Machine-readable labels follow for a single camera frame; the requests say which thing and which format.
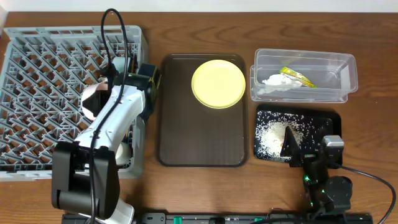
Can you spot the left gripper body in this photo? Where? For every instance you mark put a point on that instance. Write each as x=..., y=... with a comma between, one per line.
x=91, y=101

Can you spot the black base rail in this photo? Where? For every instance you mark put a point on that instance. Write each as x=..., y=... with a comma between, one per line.
x=161, y=218

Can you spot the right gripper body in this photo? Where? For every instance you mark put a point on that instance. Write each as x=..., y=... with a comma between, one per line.
x=306, y=158

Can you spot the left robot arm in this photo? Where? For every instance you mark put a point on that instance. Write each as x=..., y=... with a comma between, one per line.
x=85, y=177

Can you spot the yellow plate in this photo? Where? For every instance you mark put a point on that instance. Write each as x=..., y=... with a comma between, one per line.
x=218, y=84

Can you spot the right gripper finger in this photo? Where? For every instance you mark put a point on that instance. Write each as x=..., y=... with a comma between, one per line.
x=326, y=128
x=289, y=147

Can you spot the dark brown serving tray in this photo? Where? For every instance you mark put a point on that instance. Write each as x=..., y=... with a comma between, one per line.
x=190, y=133

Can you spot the rice grains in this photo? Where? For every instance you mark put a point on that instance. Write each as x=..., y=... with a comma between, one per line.
x=270, y=131

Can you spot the grey dishwasher rack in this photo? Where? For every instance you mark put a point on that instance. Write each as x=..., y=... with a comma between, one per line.
x=44, y=73

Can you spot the clear plastic bin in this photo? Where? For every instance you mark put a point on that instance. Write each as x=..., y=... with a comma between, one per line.
x=334, y=74

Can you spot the black waste tray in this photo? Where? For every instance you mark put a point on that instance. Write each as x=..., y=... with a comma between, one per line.
x=312, y=142

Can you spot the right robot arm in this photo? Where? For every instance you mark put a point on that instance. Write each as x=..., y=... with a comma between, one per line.
x=327, y=195

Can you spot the white tissue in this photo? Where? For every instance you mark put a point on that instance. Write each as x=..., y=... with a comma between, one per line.
x=279, y=82

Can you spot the white paper cup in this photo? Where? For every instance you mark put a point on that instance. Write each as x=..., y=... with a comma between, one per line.
x=123, y=154

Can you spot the white bowl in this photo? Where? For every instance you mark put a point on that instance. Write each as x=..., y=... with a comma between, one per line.
x=93, y=99

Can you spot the green snack wrapper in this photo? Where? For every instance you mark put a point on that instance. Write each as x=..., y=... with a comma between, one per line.
x=298, y=76

